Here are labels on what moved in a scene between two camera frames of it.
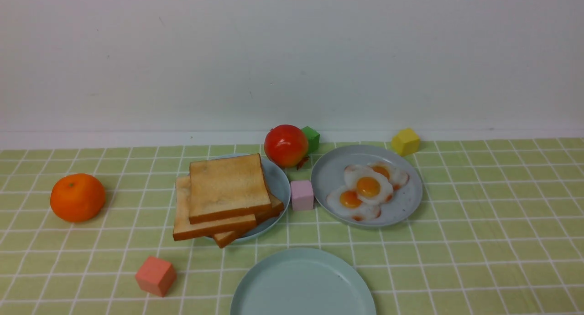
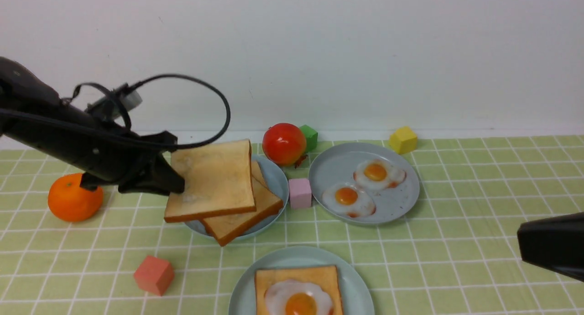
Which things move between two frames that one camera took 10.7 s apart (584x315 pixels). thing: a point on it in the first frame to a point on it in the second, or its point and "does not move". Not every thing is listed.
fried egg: [397, 179] does not move
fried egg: [346, 202] does not move
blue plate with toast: [278, 183] does not move
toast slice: [225, 187] to [326, 276]
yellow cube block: [405, 142] does not move
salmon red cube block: [156, 276] does not move
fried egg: [370, 187] to [290, 297]
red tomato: [286, 145] does not move
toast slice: [183, 229] to [218, 180]
